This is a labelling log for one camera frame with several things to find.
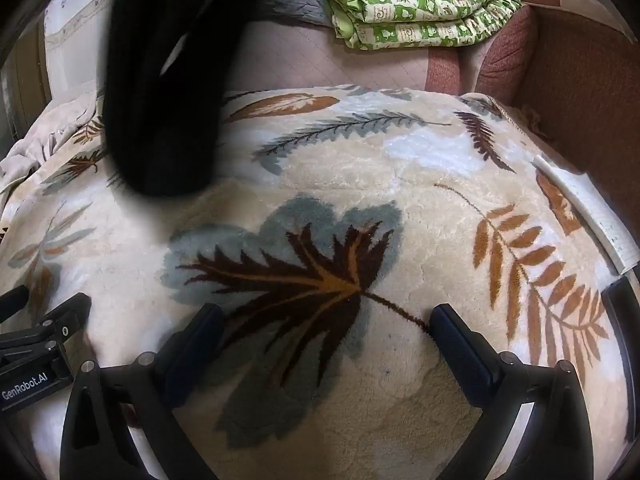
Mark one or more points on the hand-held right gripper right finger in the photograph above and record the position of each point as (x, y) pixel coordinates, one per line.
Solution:
(457, 345)

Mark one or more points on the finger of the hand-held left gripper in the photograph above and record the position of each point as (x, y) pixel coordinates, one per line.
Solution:
(65, 317)
(12, 302)

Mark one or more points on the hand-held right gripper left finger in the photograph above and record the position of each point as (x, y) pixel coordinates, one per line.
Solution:
(197, 345)

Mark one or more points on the black pants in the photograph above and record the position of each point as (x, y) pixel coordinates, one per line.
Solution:
(160, 110)

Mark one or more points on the beige crumpled cloth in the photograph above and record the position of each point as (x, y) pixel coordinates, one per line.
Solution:
(30, 150)

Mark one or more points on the black flat object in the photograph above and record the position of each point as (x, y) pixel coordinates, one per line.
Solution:
(625, 340)

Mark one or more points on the white lined notebook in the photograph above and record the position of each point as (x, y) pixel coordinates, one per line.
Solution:
(600, 215)

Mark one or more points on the leaf print plush blanket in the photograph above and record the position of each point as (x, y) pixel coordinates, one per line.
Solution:
(350, 175)

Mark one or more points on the wooden door with glass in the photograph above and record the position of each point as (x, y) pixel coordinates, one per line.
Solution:
(25, 75)

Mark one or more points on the green patterned folded quilt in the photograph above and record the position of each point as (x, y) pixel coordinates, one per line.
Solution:
(400, 20)

